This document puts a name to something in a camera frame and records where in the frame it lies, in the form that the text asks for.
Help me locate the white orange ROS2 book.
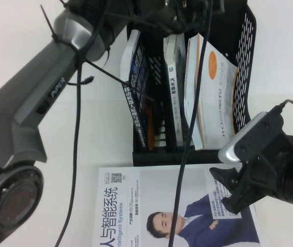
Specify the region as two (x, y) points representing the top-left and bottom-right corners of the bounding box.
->
(184, 32), (240, 151)

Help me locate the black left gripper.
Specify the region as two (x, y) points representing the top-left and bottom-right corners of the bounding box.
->
(146, 0), (227, 34)

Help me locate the black mesh plastic book stand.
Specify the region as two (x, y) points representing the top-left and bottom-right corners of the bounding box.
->
(125, 5), (258, 167)

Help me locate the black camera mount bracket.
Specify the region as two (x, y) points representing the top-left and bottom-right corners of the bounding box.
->
(235, 104), (293, 165)

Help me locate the magazine with man in suit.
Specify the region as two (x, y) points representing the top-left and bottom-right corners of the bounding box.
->
(91, 166), (262, 247)

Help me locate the white car suspension book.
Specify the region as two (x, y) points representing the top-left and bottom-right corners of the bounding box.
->
(162, 34), (188, 147)

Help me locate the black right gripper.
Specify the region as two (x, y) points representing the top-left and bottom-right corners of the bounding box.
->
(210, 154), (291, 215)

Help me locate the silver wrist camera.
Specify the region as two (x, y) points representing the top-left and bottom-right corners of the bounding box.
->
(218, 111), (268, 165)

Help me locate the thin black cable with plug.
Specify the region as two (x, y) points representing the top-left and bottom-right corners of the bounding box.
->
(67, 75), (95, 86)

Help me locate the dark blue mobile robot book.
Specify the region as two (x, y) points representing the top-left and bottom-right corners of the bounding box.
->
(120, 29), (162, 152)

